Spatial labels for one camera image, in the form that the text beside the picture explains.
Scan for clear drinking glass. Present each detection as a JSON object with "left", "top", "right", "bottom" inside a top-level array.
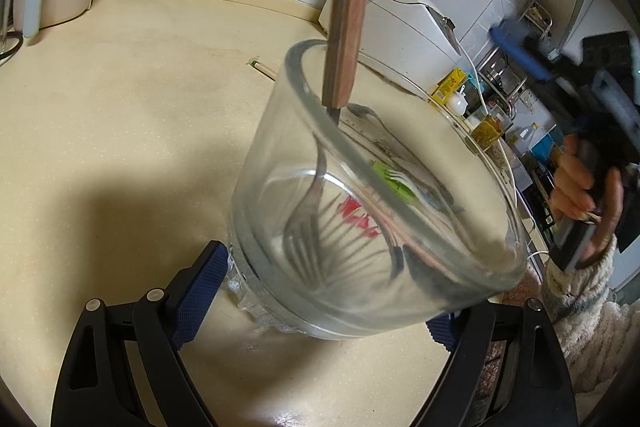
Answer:
[{"left": 229, "top": 39, "right": 527, "bottom": 339}]

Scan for wooden handled metal fork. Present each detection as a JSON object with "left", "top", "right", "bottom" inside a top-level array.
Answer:
[{"left": 283, "top": 0, "right": 367, "bottom": 291}]

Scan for red plastic spoon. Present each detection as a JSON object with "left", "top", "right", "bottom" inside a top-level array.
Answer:
[{"left": 336, "top": 196, "right": 381, "bottom": 239}]

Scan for white knit sleeve forearm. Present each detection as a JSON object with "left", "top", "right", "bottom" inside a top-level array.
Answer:
[{"left": 541, "top": 239, "right": 639, "bottom": 398}]

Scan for right hand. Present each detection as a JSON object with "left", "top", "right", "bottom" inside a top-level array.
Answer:
[{"left": 550, "top": 134, "right": 624, "bottom": 269}]

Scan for glass of yellow tea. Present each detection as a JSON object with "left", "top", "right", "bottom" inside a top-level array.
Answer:
[{"left": 471, "top": 106, "right": 512, "bottom": 152}]

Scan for small white teapot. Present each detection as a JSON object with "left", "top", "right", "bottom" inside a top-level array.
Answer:
[{"left": 446, "top": 91, "right": 468, "bottom": 117}]

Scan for yellow carton box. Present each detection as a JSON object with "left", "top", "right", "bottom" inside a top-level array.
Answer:
[{"left": 431, "top": 67, "right": 466, "bottom": 105}]

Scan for white rice cooker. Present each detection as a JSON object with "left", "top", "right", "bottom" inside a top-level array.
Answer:
[{"left": 318, "top": 0, "right": 464, "bottom": 93}]

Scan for green silicone brush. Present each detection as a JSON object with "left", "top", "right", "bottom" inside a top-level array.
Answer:
[{"left": 370, "top": 160, "right": 422, "bottom": 204}]

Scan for long metal spoon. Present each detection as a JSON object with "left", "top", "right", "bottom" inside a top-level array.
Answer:
[{"left": 347, "top": 103, "right": 398, "bottom": 142}]

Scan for wrapped disposable chopsticks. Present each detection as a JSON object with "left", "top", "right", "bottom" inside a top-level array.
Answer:
[{"left": 248, "top": 60, "right": 278, "bottom": 81}]

